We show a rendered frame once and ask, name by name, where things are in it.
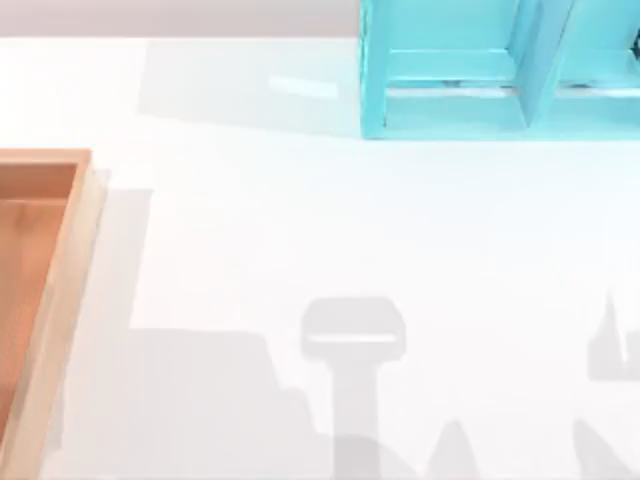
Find light blue rack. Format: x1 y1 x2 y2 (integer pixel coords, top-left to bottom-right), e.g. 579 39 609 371
358 0 640 142

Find shallow salmon-coloured box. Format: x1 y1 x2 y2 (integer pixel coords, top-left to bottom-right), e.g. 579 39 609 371
0 148 94 480

